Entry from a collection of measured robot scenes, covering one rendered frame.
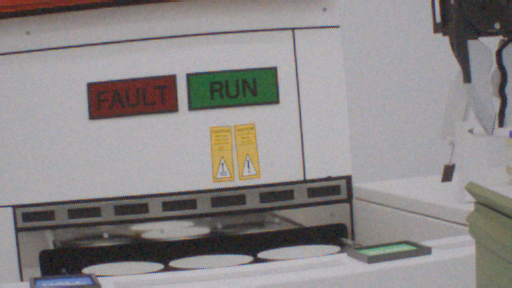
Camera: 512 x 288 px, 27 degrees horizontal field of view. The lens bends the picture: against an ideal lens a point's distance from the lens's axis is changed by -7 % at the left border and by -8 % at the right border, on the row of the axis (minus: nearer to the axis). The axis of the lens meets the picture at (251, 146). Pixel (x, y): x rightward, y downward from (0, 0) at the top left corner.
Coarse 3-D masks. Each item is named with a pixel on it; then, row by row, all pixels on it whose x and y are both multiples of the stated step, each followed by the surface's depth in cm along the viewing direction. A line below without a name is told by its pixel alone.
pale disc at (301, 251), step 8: (288, 248) 138; (296, 248) 138; (304, 248) 137; (312, 248) 137; (320, 248) 136; (328, 248) 135; (336, 248) 135; (264, 256) 133; (272, 256) 133; (280, 256) 132; (288, 256) 132; (296, 256) 131; (304, 256) 131; (312, 256) 130
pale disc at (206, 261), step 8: (200, 256) 137; (208, 256) 137; (216, 256) 136; (224, 256) 136; (232, 256) 135; (240, 256) 135; (248, 256) 135; (176, 264) 131; (184, 264) 131; (192, 264) 131; (200, 264) 130; (208, 264) 130; (216, 264) 130; (224, 264) 129; (232, 264) 129
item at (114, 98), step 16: (144, 80) 140; (160, 80) 141; (96, 96) 139; (112, 96) 139; (128, 96) 140; (144, 96) 140; (160, 96) 141; (96, 112) 139; (112, 112) 140; (128, 112) 140
